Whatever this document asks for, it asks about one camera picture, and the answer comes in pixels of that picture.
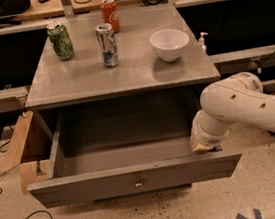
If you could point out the yellow foam padded gripper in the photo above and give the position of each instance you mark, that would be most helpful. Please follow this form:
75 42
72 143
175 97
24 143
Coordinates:
207 138

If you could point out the grey top drawer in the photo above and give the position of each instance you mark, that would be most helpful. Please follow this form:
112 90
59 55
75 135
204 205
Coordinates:
112 151

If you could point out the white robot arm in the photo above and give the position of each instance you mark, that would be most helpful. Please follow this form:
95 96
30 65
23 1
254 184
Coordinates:
239 98

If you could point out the grey drawer cabinet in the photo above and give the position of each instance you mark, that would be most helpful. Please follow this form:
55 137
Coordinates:
85 82

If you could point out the white pump bottle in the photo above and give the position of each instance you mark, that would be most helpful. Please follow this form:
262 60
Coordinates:
202 41

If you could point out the white bowl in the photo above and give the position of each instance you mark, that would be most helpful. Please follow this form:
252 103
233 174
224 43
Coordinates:
168 44

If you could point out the silver blue energy can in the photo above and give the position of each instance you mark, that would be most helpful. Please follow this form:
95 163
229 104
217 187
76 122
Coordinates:
106 40

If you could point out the orange soda can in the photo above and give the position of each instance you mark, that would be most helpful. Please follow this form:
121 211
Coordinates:
108 9

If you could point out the notched wooden block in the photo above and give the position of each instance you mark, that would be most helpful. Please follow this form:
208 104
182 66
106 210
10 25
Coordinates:
31 172

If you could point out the green soda can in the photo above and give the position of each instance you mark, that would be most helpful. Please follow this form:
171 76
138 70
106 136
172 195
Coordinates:
60 40

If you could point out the wooden plank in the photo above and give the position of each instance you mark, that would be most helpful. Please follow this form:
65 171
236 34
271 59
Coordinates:
16 147

